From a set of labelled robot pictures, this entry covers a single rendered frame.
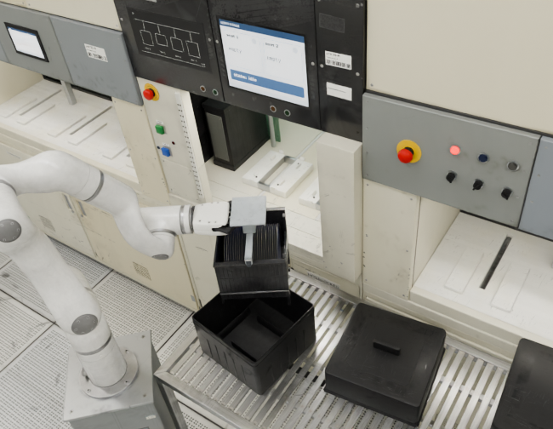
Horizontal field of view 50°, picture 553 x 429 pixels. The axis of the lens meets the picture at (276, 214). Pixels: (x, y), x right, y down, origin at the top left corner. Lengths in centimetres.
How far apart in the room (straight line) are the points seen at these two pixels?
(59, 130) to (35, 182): 157
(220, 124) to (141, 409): 109
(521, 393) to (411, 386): 31
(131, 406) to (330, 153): 98
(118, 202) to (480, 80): 92
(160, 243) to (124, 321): 158
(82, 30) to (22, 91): 136
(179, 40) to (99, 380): 108
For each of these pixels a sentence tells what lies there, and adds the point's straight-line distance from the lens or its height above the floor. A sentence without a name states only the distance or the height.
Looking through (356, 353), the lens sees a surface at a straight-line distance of 181.
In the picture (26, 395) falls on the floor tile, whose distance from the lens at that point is 311.
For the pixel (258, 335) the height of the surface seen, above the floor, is 77.
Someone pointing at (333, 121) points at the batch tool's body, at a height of 145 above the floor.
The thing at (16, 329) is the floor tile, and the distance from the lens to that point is 339.
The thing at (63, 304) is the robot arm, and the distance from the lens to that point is 166.
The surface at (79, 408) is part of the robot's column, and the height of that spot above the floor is 76.
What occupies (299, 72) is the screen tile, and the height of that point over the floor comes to 157.
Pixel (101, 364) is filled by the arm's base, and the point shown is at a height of 89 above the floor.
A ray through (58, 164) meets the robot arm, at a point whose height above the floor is 157.
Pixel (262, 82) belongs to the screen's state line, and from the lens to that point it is 174.
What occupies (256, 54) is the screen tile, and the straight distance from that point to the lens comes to 170.
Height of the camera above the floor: 236
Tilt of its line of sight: 42 degrees down
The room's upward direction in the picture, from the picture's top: 7 degrees counter-clockwise
